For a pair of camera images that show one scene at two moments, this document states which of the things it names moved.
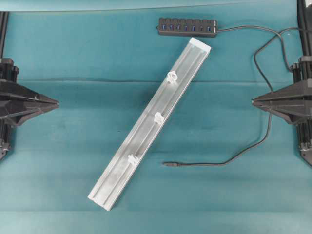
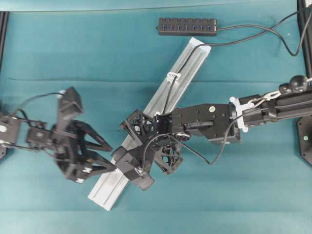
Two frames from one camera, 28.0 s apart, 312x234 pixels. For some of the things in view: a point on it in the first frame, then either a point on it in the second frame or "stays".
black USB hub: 187,27 stays
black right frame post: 304,15 stays
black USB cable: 276,35 to 259,35
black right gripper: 294,102 to 158,134
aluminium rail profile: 111,180 stays
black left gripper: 17,103 to 65,146
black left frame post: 4,17 stays
